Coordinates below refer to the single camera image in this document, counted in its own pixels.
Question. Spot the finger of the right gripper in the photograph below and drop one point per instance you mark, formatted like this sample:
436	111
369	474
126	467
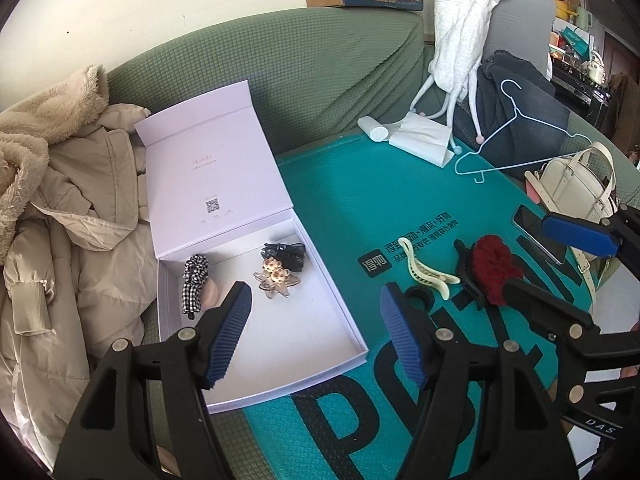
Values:
547	314
581	234

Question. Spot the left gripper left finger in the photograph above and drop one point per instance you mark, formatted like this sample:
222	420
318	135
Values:
221	329

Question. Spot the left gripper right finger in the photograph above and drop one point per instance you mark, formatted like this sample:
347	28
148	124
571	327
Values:
406	326

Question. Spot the cream hair claw clip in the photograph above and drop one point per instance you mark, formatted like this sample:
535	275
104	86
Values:
425	275

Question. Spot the red fluffy hair clip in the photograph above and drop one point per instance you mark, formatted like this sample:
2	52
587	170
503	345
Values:
484	268

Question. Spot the pink round puff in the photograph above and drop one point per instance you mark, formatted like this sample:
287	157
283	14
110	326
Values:
209	295

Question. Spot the cream leather handbag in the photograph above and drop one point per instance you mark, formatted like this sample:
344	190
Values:
568	186

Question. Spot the black smartphone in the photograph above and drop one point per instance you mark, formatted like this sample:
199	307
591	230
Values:
530	224

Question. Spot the black white gingham scrunchie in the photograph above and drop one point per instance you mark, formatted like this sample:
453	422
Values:
195	274

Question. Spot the flower transparent hair clip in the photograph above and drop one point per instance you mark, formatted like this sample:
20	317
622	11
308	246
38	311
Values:
274	279

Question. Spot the black ribbon hair clip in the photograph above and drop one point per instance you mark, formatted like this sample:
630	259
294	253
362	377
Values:
291	256

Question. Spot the white gift box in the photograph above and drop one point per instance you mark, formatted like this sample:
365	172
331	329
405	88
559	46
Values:
213	188

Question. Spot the dark navy clothing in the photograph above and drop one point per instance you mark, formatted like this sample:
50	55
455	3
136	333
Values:
499	66

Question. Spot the beige puffer coat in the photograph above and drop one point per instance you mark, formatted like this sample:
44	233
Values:
79	274

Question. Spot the white lint roller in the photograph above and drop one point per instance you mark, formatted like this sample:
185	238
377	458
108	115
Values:
375	131

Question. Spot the grey chair back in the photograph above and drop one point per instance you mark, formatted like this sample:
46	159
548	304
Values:
522	28

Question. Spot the cream fleece jacket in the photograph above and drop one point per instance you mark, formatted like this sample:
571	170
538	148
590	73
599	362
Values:
29	127

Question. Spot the light blue wire hanger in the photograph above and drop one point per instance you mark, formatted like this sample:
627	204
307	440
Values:
525	140

